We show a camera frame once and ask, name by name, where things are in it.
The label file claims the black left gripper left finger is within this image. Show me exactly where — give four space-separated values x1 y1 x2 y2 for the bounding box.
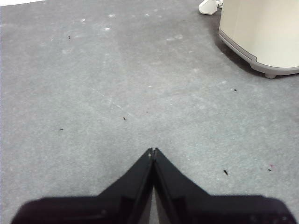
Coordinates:
10 147 155 224

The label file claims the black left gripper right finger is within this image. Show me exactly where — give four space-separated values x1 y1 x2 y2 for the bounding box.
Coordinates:
153 147 292 224

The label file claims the cream two-slot toaster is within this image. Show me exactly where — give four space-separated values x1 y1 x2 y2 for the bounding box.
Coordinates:
218 0 299 79

